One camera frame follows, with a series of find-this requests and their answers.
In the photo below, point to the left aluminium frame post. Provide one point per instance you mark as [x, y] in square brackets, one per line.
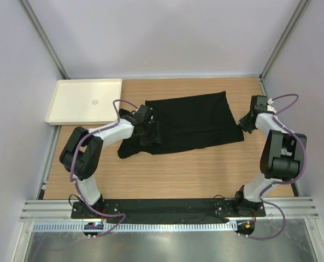
[31, 15]

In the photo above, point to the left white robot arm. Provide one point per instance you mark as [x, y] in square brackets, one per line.
[81, 154]

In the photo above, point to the aluminium rail front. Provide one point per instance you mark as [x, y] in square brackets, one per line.
[60, 210]

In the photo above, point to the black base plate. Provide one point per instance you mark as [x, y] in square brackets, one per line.
[178, 211]

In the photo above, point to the white plastic tray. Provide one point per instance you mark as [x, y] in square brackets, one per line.
[84, 102]

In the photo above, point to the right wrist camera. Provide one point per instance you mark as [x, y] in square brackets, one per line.
[270, 108]

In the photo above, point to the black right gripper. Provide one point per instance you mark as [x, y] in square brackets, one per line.
[244, 126]

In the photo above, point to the slotted cable duct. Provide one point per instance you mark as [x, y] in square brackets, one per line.
[87, 227]

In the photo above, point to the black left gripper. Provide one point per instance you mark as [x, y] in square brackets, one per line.
[154, 137]

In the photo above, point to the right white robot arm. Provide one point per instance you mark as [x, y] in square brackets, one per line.
[283, 159]

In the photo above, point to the black tank top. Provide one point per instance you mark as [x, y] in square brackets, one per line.
[188, 123]

